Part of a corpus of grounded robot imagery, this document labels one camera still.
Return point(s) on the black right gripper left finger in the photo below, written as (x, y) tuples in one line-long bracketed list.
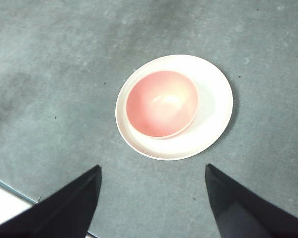
[(62, 213)]

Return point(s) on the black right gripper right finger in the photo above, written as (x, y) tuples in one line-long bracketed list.
[(245, 215)]

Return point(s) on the white round plate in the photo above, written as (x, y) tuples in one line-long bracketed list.
[(211, 104)]

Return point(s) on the red ribbed bowl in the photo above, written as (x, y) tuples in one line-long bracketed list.
[(161, 106)]

